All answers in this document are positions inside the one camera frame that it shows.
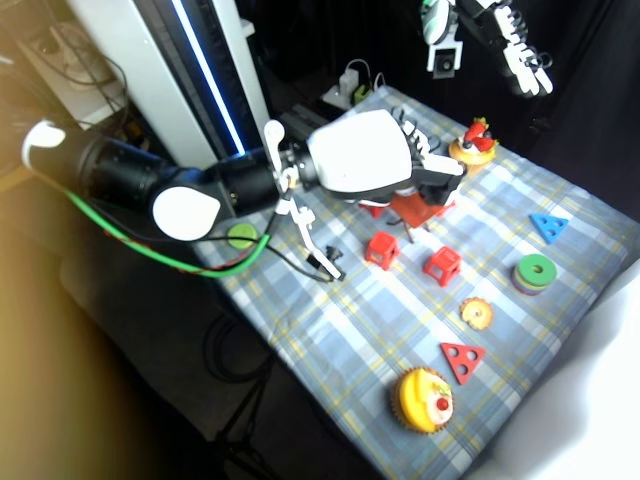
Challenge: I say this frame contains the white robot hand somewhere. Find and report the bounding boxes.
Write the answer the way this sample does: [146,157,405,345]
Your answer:
[469,0,555,97]
[305,105,467,207]

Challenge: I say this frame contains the small orange toy table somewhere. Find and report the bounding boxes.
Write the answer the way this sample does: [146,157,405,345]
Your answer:
[389,192,451,245]

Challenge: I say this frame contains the white power strip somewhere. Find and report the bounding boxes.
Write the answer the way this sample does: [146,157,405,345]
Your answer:
[320,82,361,109]

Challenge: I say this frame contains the white charger plug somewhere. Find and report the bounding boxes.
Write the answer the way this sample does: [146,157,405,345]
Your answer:
[338,59,374,95]

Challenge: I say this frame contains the strawberry toy cupcake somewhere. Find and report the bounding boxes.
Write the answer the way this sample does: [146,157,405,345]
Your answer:
[448,116,501,176]

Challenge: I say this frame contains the green round disc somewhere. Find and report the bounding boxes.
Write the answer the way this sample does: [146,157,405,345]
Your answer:
[227,223,259,250]

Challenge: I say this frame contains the blue triangle block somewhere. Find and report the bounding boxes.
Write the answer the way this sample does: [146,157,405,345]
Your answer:
[528,213,571,245]

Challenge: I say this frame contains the blue plaid cloth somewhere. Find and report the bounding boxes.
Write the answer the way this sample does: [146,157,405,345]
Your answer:
[192,84,629,480]

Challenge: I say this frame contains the small toy tart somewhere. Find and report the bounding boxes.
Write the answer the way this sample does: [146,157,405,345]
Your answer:
[459,296,495,331]

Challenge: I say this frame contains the stack of coloured rings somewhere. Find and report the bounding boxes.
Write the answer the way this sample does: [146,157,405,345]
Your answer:
[510,253,558,297]

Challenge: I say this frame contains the white pillar with blue light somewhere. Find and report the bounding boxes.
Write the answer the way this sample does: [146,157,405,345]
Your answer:
[67,0,274,169]

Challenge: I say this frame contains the red triangle block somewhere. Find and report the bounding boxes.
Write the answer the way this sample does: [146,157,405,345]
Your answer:
[439,342,487,386]

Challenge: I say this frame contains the yellow fruit toy cupcake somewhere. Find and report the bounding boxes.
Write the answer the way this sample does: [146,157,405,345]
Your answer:
[390,367,455,435]

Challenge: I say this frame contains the white shelf board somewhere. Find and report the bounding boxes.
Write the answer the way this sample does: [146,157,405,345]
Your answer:
[19,24,129,132]

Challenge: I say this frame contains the black tripod legs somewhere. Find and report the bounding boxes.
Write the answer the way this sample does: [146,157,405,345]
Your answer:
[214,369,281,480]

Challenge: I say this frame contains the white blurred cover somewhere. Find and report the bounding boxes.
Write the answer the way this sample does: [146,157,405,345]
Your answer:
[469,259,640,480]

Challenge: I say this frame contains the grey metal rail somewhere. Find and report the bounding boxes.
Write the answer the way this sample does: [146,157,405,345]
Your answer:
[278,103,326,137]

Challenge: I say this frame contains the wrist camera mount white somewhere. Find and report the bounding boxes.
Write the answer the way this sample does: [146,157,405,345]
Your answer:
[426,42,464,80]
[263,119,347,283]

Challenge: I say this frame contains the green cable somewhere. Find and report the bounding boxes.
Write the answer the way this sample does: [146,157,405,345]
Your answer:
[67,192,274,279]

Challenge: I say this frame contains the black coiled cable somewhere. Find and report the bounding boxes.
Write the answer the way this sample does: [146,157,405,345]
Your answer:
[202,317,274,384]

